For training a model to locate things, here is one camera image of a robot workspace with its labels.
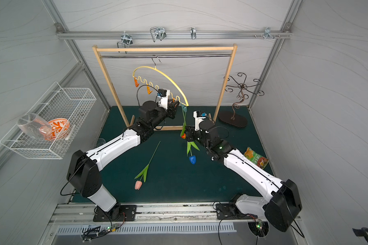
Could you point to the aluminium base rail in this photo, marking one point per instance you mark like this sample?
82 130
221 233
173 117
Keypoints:
83 213

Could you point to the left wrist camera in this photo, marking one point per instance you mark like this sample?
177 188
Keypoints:
162 98

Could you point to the orange clothespin middle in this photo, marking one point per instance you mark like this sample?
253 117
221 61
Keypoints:
149 89

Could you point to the wooden clothes rack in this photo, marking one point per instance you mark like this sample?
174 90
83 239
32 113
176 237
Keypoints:
98 50

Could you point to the metal hook left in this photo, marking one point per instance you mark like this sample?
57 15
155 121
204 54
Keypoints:
125 42

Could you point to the teal clothespin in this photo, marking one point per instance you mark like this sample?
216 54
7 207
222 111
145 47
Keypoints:
184 108

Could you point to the orange clothespin end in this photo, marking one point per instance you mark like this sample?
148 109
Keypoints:
136 81

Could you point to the metal hook small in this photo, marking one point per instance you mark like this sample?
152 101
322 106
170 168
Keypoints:
193 33

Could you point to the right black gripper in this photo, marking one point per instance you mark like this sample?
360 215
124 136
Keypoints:
191 134

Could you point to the pink artificial tulip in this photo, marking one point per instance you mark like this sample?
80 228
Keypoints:
141 177

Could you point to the dark metal jewelry stand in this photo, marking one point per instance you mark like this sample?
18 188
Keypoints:
232 118

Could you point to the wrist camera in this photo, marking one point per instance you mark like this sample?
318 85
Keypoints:
162 98
199 117

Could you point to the blue artificial tulip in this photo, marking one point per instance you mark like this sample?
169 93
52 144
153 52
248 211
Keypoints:
191 153

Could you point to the metal bracket right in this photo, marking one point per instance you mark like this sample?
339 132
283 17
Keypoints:
267 34

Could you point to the aluminium top rail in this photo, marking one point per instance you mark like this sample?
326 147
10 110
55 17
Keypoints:
171 35

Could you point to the orange white patterned bowl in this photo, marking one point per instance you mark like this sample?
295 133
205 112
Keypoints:
59 129

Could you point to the green table mat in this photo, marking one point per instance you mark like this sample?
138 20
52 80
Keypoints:
171 176

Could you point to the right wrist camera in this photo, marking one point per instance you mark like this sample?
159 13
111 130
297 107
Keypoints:
199 117

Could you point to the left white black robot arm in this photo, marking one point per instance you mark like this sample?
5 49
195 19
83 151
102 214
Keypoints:
85 167

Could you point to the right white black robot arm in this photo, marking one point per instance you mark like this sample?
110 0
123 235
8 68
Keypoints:
281 202

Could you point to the clear drinking glass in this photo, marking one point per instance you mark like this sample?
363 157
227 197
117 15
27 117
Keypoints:
100 142

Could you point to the clear glass pitcher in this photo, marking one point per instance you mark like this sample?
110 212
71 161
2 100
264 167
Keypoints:
30 125

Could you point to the metal hook middle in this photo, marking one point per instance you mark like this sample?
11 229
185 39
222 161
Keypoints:
158 33

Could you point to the green snack bag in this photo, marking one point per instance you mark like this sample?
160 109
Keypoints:
256 158

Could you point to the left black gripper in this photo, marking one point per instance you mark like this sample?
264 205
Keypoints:
173 107

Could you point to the orange artificial tulip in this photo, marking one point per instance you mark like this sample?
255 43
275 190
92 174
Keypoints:
184 112

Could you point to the yellow clip hanger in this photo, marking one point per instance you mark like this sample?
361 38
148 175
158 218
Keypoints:
151 75

